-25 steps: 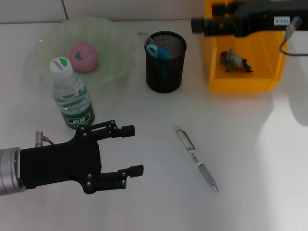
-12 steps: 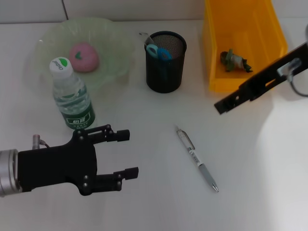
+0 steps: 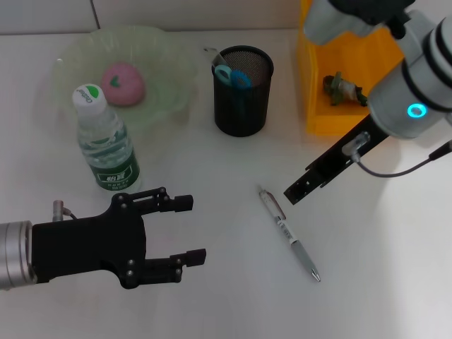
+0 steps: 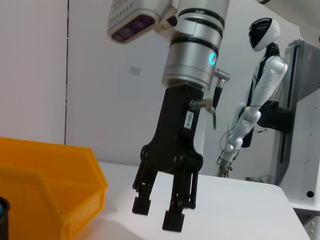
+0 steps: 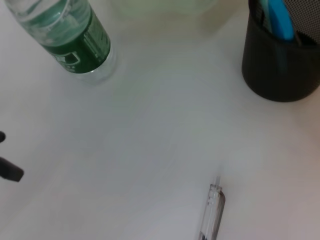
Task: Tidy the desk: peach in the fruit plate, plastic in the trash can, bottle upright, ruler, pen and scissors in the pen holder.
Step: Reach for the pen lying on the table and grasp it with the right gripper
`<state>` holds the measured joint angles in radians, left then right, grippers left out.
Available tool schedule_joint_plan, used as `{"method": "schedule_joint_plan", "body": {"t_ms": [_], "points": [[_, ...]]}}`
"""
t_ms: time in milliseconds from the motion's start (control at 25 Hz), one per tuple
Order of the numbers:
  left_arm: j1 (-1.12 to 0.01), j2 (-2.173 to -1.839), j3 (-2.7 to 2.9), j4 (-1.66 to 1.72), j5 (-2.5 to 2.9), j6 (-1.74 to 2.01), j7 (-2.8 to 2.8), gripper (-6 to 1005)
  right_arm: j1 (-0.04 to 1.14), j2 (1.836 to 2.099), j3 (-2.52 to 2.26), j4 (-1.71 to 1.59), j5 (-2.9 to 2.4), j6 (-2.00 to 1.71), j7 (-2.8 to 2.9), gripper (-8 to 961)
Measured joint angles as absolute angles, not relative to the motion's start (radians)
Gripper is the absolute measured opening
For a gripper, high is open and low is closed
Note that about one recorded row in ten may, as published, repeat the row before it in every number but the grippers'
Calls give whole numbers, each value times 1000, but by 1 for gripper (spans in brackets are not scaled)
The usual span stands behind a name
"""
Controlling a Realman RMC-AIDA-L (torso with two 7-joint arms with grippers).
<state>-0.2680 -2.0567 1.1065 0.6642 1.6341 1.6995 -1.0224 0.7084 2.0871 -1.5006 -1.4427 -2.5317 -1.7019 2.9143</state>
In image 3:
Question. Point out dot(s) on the translucent green fruit plate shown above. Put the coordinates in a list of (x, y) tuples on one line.
[(162, 70)]

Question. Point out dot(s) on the small green toy figure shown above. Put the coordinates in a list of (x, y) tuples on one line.
[(344, 90)]

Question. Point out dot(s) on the pink toy peach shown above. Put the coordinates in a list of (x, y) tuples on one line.
[(129, 86)]

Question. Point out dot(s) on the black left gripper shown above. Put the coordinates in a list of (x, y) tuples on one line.
[(88, 247)]

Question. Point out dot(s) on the blue cyan scissors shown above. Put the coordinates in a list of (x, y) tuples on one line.
[(240, 80)]

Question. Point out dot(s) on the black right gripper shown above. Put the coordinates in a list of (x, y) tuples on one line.
[(347, 153)]

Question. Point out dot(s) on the clear plastic ruler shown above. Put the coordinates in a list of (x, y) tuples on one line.
[(213, 56)]

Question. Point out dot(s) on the yellow plastic bin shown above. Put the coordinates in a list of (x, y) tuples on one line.
[(314, 88)]

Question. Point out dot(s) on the black mesh pen holder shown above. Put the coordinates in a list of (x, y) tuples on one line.
[(242, 113)]

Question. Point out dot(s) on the silver ballpoint pen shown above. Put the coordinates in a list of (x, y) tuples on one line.
[(300, 252)]

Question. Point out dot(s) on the green label water bottle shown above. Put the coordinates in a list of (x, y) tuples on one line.
[(107, 148)]

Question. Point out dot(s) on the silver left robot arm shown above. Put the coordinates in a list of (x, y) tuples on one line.
[(14, 254)]

